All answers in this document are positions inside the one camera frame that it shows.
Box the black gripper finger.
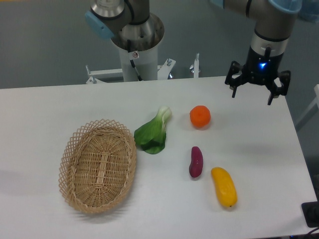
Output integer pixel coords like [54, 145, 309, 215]
[267, 70, 291, 106]
[225, 61, 245, 98]

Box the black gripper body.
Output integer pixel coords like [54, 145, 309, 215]
[241, 47, 283, 86]

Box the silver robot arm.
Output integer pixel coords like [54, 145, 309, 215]
[85, 0, 319, 101]

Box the yellow mango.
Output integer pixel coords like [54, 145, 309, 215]
[211, 167, 238, 208]

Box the orange fruit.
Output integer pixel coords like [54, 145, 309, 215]
[189, 105, 211, 128]

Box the purple sweet potato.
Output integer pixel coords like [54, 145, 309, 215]
[189, 146, 203, 178]

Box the green bok choy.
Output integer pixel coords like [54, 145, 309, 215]
[134, 106, 172, 154]

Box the black device at table edge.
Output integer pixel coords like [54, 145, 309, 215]
[301, 201, 319, 228]

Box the woven wicker basket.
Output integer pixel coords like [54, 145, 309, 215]
[58, 119, 137, 214]

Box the white frame at right edge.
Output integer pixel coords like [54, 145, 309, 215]
[295, 84, 319, 131]

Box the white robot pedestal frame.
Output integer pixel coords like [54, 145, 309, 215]
[85, 46, 201, 84]

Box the black cable on pedestal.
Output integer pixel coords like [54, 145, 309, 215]
[127, 39, 144, 82]

